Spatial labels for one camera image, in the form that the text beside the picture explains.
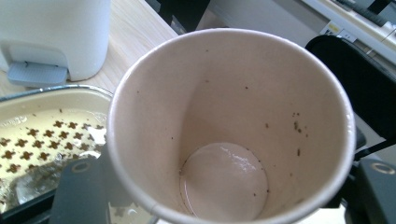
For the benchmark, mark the beige strainer container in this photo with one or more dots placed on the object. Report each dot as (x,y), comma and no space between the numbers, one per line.
(46,102)

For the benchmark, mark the brown paper cup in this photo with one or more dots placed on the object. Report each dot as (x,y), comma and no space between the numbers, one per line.
(233,93)

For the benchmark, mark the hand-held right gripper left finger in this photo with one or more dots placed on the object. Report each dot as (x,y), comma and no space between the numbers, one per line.
(81,193)

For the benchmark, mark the white pedal trash can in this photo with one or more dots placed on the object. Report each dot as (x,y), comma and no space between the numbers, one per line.
(77,31)

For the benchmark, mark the white wall socket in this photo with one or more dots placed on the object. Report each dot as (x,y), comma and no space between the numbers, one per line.
(335,28)

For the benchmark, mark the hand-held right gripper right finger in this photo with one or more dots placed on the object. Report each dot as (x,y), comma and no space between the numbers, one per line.
(376,193)

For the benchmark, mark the black folding chair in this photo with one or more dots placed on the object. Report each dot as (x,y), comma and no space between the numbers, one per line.
(358,81)

